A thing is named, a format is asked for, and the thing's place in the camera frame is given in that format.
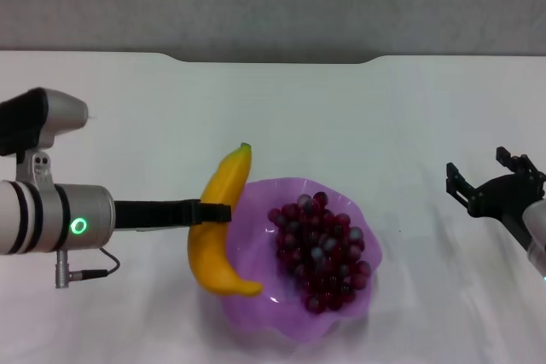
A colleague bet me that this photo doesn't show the purple wavy plastic bowl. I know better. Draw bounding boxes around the purple wavy plastic bowl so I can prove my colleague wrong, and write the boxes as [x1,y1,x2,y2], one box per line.
[215,176,384,344]

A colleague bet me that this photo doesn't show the dark red grape bunch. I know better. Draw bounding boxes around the dark red grape bunch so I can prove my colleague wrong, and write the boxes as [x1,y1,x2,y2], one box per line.
[267,191,373,315]

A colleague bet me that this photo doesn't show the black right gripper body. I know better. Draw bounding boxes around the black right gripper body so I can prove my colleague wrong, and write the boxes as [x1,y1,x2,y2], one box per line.
[467,170,546,250]

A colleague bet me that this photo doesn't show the black cable with metal plug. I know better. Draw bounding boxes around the black cable with metal plug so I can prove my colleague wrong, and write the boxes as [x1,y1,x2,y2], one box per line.
[55,246,121,290]

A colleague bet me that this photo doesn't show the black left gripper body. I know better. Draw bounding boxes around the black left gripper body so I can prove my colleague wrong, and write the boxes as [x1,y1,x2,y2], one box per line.
[113,199,197,232]

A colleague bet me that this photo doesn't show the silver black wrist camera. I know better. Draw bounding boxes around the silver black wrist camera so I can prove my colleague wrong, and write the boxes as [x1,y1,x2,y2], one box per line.
[0,87,90,188]

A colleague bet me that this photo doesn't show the yellow banana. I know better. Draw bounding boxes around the yellow banana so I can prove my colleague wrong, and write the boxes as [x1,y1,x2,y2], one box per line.
[187,142,264,297]

